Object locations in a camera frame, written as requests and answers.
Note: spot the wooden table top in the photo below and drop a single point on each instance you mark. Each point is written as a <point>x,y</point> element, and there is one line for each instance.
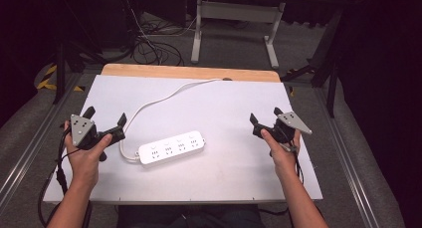
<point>190,71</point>

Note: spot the white table board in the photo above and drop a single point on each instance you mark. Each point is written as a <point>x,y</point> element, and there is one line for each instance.
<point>212,128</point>

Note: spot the person's dark trousers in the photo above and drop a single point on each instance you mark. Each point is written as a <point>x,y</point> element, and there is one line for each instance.
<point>189,217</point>

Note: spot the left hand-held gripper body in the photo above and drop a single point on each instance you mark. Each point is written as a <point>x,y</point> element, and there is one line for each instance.
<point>84,135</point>

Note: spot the person's left hand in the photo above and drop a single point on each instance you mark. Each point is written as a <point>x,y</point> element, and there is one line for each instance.
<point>84,158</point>

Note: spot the white metal desk frame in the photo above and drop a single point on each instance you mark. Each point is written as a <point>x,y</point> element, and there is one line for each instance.
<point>237,25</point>

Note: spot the person's right hand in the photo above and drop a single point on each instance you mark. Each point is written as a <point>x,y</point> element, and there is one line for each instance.
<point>282,151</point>

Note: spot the white power strip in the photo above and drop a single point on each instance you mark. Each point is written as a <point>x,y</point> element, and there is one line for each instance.
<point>171,147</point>

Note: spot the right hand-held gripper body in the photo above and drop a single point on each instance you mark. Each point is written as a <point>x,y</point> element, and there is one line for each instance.
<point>284,128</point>

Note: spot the yellow black floor tape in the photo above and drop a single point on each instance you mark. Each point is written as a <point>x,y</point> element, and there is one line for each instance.
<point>53,78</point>

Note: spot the black metal stand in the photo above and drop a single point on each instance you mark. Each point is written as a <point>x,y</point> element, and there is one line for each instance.
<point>326,65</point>
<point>66,42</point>

